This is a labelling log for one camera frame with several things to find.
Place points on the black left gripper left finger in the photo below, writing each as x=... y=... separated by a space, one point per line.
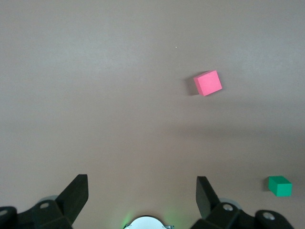
x=71 y=198

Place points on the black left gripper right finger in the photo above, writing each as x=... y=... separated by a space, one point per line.
x=207 y=200

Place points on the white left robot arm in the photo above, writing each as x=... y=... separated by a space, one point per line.
x=147 y=223

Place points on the green foam cube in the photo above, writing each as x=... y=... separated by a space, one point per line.
x=281 y=188

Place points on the brown table mat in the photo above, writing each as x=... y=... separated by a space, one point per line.
x=95 y=95

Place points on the pink foam cube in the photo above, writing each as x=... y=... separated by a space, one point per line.
x=207 y=83

